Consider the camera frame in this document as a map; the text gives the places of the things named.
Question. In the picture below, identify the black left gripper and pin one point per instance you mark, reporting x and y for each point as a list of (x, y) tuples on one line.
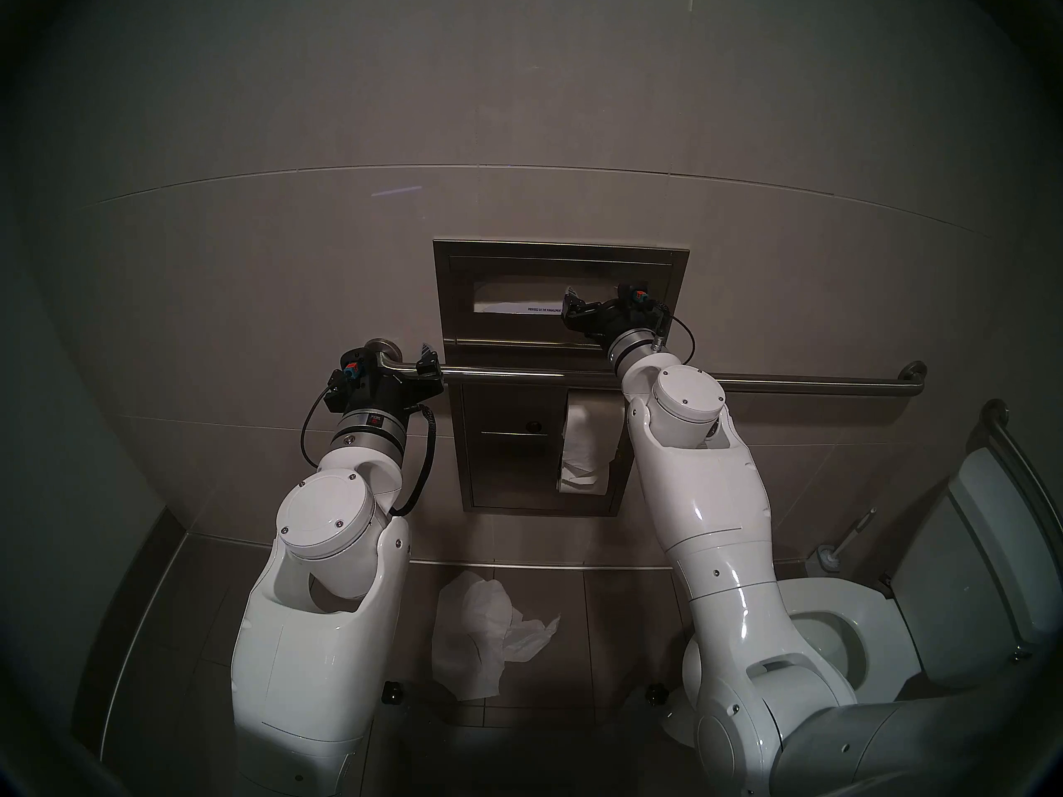
[(390, 393)]

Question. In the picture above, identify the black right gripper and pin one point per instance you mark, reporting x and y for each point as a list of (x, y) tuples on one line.
[(619, 320)]

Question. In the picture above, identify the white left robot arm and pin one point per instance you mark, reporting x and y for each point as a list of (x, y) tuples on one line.
[(315, 679)]

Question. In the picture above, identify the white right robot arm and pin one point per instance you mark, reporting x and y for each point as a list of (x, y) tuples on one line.
[(706, 488)]

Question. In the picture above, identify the white seat cover stack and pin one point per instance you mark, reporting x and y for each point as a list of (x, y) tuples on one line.
[(519, 308)]

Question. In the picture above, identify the white toilet paper roll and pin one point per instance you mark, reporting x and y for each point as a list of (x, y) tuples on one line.
[(581, 455)]

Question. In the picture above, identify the toilet brush with holder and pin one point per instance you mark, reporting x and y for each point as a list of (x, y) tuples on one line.
[(830, 550)]

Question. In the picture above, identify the stainless steel recessed dispenser unit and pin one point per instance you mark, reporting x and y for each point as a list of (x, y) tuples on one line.
[(498, 463)]

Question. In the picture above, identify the long steel grab bar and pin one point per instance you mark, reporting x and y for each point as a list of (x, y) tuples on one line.
[(797, 380)]

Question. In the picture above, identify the crumpled white paper sheet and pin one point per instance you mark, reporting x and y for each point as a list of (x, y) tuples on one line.
[(473, 638)]

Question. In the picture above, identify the black knob foot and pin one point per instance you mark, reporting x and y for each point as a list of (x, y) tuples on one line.
[(658, 694), (393, 692)]

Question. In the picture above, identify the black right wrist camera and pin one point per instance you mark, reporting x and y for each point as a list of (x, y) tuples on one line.
[(635, 297)]

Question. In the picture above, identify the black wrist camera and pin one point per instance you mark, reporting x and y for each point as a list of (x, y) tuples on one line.
[(357, 368), (635, 297)]

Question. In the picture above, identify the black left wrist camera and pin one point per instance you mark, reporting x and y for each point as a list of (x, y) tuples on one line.
[(357, 368)]

